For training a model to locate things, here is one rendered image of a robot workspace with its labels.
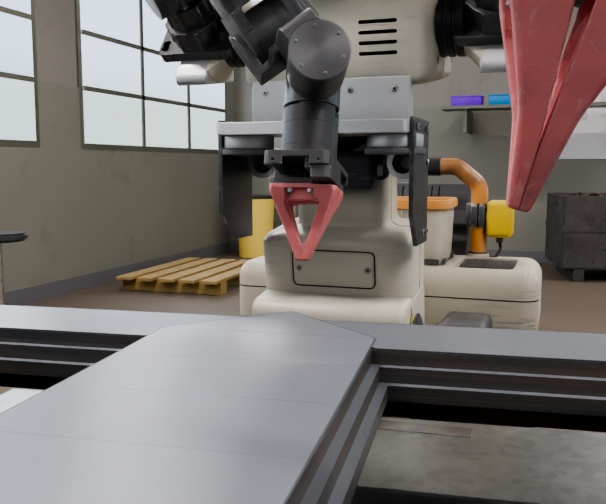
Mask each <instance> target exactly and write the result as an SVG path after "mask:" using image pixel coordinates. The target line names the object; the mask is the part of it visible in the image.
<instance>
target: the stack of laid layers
mask: <svg viewBox="0 0 606 504"><path fill-rule="evenodd" d="M143 337H145V336H127V335H109V334H92V333H74V332H56V331H38V330H20V329H2V328H0V373H5V374H19V375H33V376H47V377H61V378H68V377H70V376H72V375H74V374H76V373H78V372H80V371H82V370H83V369H85V368H87V367H89V366H91V365H93V364H95V363H97V362H99V361H100V360H102V359H104V358H106V357H108V356H110V355H112V354H114V353H116V352H117V351H119V350H121V349H123V348H125V347H127V346H128V345H130V344H132V343H134V342H136V341H138V340H139V339H141V338H143ZM387 401H396V402H410V403H424V404H438V405H452V406H466V407H480V408H494V409H508V410H522V411H536V412H550V413H564V414H578V415H592V416H606V362H591V361H573V360H555V359H537V358H519V357H502V356H484V355H466V354H448V353H430V352H413V351H395V350H377V349H373V348H371V349H370V351H369V353H368V355H367V357H366V359H365V361H364V363H363V364H362V366H361V368H360V370H359V372H358V374H357V376H356V377H355V379H354V381H353V383H352V385H351V387H350V389H349V390H348V392H347V394H346V396H345V398H344V400H343V401H342V403H341V405H340V407H339V409H338V411H337V412H336V414H335V416H334V418H333V420H332V422H331V423H330V425H329V427H328V429H327V431H326V433H325V434H324V436H323V438H322V440H321V442H320V444H319V445H318V447H317V449H316V451H315V453H314V455H313V456H312V458H311V460H310V462H309V464H308V466H307V467H306V469H305V471H304V473H303V475H302V477H301V478H300V480H299V482H298V484H297V486H296V488H295V489H294V491H293V493H292V495H291V497H290V499H289V500H288V502H287V504H351V501H352V498H353V495H354V492H355V490H356V487H357V484H358V481H359V479H360V476H361V473H362V470H363V467H364V465H365V462H366V459H367V456H368V454H369V451H370V448H371V445H372V443H373V440H374V437H375V434H376V431H377V429H378V426H379V423H380V420H381V418H382V415H383V412H384V409H385V406H386V404H387Z"/></svg>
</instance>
